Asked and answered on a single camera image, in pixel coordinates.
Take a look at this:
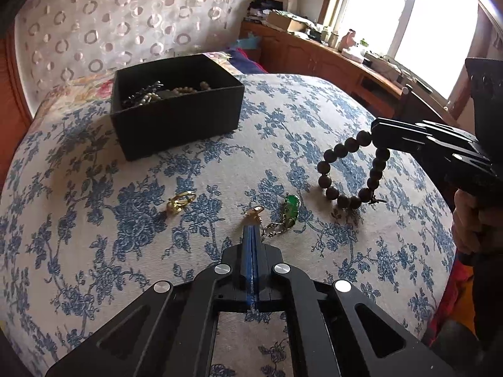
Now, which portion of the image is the green pendant with chain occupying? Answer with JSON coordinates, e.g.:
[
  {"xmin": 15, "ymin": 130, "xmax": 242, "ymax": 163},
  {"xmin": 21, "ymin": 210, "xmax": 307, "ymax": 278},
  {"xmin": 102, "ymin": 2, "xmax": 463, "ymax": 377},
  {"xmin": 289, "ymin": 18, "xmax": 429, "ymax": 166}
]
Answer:
[{"xmin": 263, "ymin": 193, "xmax": 302, "ymax": 239}]

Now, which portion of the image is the wooden cabinet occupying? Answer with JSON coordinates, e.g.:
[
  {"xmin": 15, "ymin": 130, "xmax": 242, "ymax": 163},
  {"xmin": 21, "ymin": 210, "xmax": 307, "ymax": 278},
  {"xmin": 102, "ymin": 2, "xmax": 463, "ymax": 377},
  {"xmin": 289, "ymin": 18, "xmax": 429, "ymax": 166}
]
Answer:
[{"xmin": 240, "ymin": 19, "xmax": 468, "ymax": 126}]

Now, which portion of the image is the tangle of dark metal chains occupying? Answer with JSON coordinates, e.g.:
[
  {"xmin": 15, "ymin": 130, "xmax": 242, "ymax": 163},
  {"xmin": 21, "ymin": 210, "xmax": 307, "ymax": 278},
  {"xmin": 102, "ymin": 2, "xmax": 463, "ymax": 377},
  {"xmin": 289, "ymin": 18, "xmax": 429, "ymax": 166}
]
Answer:
[{"xmin": 122, "ymin": 80, "xmax": 163, "ymax": 109}]

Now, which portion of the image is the wooden wardrobe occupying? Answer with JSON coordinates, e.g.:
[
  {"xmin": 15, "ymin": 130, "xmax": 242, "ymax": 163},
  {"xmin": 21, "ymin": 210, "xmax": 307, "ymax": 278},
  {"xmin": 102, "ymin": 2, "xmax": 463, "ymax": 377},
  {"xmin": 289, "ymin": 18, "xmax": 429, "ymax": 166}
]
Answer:
[{"xmin": 0, "ymin": 27, "xmax": 34, "ymax": 189}]

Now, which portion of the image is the light blue bag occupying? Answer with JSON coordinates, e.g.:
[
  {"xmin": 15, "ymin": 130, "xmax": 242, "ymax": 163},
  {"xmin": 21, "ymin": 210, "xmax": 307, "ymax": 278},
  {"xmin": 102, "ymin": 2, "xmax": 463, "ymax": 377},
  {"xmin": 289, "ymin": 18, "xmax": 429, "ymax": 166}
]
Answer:
[{"xmin": 236, "ymin": 35, "xmax": 263, "ymax": 51}]

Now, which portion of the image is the white tissue box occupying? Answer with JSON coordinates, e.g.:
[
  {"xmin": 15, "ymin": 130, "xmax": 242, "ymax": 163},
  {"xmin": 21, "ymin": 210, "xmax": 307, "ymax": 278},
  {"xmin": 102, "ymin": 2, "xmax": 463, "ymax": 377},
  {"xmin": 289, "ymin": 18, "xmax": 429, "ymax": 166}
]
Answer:
[{"xmin": 341, "ymin": 47, "xmax": 366, "ymax": 63}]

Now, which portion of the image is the circle-patterned curtain cloth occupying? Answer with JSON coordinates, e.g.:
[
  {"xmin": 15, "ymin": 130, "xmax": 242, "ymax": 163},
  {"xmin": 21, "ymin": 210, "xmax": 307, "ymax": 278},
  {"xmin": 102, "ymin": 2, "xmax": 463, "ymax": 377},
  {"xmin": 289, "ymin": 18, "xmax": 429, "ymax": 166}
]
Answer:
[{"xmin": 14, "ymin": 0, "xmax": 284, "ymax": 103}]

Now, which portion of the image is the person's right hand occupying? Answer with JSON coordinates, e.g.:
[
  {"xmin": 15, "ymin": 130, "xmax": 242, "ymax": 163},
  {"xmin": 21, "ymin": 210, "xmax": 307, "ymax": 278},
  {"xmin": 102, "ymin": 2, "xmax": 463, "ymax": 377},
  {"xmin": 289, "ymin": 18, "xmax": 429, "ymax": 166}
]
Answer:
[{"xmin": 451, "ymin": 189, "xmax": 485, "ymax": 256}]

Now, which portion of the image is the dark brown bead bracelet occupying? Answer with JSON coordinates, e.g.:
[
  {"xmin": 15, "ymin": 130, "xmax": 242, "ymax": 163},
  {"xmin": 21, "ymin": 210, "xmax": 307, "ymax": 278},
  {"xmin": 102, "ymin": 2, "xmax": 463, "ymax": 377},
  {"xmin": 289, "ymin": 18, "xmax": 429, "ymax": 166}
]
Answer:
[{"xmin": 318, "ymin": 130, "xmax": 390, "ymax": 210}]

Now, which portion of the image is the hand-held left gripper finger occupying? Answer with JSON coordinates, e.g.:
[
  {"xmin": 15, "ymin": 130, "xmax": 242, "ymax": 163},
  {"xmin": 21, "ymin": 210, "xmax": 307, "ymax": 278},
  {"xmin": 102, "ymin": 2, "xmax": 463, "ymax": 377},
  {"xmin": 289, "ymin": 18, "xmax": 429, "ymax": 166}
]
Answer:
[
  {"xmin": 45, "ymin": 224, "xmax": 254, "ymax": 377},
  {"xmin": 253, "ymin": 224, "xmax": 456, "ymax": 377}
]

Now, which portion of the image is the gold ring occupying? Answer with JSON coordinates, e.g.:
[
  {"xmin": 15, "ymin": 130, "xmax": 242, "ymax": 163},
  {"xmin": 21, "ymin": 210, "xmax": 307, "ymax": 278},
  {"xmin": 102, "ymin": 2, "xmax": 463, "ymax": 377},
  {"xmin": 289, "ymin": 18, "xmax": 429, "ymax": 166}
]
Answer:
[{"xmin": 166, "ymin": 190, "xmax": 197, "ymax": 215}]

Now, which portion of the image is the cardboard box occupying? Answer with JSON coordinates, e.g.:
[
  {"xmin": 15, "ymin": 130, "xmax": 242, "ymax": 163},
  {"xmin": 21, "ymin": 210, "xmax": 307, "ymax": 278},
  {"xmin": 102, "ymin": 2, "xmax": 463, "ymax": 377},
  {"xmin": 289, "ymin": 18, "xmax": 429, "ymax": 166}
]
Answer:
[{"xmin": 266, "ymin": 10, "xmax": 309, "ymax": 34}]

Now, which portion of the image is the window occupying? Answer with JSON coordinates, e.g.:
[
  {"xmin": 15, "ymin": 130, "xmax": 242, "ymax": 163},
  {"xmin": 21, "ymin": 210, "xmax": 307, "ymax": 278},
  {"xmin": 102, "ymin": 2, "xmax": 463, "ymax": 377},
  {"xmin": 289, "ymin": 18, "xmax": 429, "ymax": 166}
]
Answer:
[{"xmin": 326, "ymin": 0, "xmax": 482, "ymax": 101}]

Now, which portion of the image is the small gold charm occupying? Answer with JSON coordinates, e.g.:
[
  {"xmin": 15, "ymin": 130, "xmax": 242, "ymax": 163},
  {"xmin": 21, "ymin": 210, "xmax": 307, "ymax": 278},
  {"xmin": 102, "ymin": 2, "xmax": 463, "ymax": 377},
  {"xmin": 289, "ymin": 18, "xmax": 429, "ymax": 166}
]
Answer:
[{"xmin": 244, "ymin": 205, "xmax": 265, "ymax": 226}]

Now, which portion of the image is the black jewelry box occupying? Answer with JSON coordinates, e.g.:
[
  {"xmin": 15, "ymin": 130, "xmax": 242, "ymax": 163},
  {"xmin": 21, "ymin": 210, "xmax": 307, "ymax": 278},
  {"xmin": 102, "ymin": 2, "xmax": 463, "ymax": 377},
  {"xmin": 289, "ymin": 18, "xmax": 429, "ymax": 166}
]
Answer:
[{"xmin": 110, "ymin": 54, "xmax": 245, "ymax": 161}]

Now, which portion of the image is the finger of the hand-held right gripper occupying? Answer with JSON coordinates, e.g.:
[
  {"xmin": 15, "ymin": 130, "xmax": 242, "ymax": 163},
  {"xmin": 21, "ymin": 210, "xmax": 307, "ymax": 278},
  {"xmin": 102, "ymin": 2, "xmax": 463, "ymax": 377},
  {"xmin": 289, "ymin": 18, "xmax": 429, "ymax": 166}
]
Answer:
[
  {"xmin": 371, "ymin": 118, "xmax": 478, "ymax": 152},
  {"xmin": 422, "ymin": 141, "xmax": 496, "ymax": 181}
]

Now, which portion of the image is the pile of clothes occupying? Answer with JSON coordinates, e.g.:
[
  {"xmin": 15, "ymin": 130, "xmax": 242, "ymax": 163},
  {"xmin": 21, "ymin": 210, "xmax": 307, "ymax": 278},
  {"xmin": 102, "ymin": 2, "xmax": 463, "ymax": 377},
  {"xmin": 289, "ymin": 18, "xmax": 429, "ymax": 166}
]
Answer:
[{"xmin": 246, "ymin": 0, "xmax": 284, "ymax": 23}]

